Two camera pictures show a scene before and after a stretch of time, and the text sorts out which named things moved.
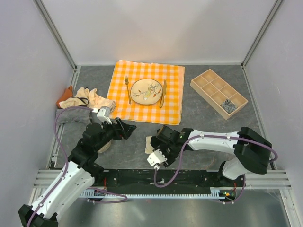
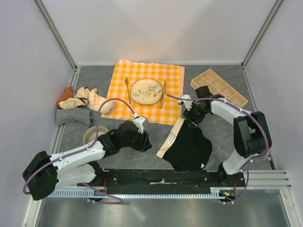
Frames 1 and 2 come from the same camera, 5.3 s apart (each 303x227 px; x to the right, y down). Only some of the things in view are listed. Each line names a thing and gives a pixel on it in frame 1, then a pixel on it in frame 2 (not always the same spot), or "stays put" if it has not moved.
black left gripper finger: x=125 y=135 to x=147 y=140
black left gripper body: x=111 y=132 to x=136 y=139
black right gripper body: x=171 y=152 to x=196 y=112
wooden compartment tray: x=215 y=91 stays put
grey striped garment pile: x=79 y=114 stays put
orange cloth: x=67 y=94 stays put
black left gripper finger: x=128 y=129 to x=145 y=146
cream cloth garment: x=85 y=97 stays put
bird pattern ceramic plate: x=146 y=91 stays put
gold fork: x=126 y=81 stays put
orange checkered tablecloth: x=170 y=113 stays put
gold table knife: x=164 y=91 stays put
